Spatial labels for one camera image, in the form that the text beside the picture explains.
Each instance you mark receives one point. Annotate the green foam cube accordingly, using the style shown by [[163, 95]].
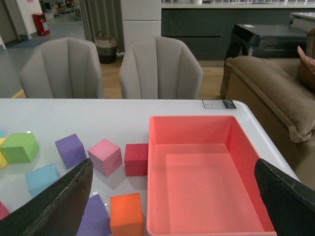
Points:
[[20, 148]]

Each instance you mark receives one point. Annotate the left grey chair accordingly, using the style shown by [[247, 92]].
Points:
[[63, 68]]

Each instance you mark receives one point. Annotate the purple foam cube near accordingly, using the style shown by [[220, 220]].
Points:
[[96, 220]]

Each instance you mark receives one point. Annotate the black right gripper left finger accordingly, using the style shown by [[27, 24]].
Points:
[[56, 211]]

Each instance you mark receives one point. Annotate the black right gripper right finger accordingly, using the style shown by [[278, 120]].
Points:
[[289, 203]]

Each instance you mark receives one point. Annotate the orange foam cube right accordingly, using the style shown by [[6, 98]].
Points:
[[126, 217]]

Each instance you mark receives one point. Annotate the brown sofa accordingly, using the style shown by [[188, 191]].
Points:
[[273, 91]]

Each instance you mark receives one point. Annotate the red foam cube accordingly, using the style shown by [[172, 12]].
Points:
[[4, 212], [136, 160]]

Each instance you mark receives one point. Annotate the pink foam cube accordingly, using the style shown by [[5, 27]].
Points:
[[106, 156]]

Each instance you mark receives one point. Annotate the yellow foam cube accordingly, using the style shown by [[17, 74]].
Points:
[[3, 161]]

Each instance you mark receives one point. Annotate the grey chair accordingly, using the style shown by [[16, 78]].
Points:
[[160, 68], [63, 68]]

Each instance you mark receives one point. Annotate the dark kitchen counter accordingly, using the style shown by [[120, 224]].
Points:
[[206, 28]]

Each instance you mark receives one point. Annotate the table label sticker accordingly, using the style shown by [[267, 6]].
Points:
[[218, 104]]

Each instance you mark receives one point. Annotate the purple foam cube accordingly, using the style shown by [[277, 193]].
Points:
[[71, 150], [96, 220]]

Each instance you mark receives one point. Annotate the purple foam cube far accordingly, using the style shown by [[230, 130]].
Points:
[[71, 150]]

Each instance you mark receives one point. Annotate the red foam cube left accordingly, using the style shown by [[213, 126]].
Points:
[[4, 212]]

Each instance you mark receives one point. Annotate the white cabinet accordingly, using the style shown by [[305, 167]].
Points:
[[141, 19]]

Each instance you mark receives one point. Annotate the right grey chair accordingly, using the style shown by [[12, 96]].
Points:
[[160, 68]]

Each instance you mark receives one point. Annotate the pink plastic bin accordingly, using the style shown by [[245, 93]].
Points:
[[201, 179]]

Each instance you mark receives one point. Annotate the red box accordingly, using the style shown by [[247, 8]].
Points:
[[41, 24]]

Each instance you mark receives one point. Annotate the woven basket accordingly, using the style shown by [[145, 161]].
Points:
[[106, 46]]

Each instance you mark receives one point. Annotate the blue foam cube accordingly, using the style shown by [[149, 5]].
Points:
[[41, 178]]

